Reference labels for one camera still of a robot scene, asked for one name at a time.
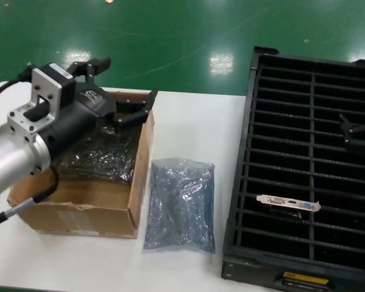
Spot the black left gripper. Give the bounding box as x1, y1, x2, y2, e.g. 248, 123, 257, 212
35, 57, 159, 161

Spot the translucent grey antistatic bag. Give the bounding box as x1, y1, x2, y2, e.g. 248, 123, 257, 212
142, 157, 217, 254

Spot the bagged graphics card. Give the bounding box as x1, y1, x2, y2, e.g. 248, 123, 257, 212
62, 172, 134, 184
58, 125, 141, 179

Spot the open brown cardboard box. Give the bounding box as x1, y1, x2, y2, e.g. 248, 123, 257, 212
7, 88, 156, 240

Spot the black slotted divider container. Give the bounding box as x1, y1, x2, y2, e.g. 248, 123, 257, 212
221, 45, 365, 292

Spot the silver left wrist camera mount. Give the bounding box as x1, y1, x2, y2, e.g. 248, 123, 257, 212
7, 62, 77, 135

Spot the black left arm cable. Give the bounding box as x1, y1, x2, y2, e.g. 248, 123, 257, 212
0, 61, 61, 228

